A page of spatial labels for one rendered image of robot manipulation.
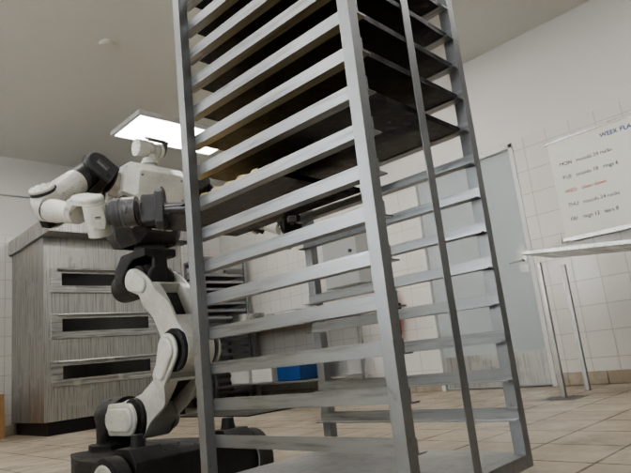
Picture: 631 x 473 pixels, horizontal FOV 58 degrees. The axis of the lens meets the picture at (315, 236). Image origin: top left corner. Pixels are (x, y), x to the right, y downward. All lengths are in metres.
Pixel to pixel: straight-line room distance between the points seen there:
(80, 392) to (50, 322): 0.72
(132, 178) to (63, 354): 3.96
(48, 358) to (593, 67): 5.36
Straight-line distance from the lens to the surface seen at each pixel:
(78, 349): 6.03
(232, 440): 1.49
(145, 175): 2.17
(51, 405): 5.93
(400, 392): 1.08
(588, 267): 4.96
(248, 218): 1.43
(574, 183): 5.04
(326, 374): 1.82
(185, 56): 1.77
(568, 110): 5.21
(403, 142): 1.55
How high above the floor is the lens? 0.41
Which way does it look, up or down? 12 degrees up
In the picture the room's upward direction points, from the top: 6 degrees counter-clockwise
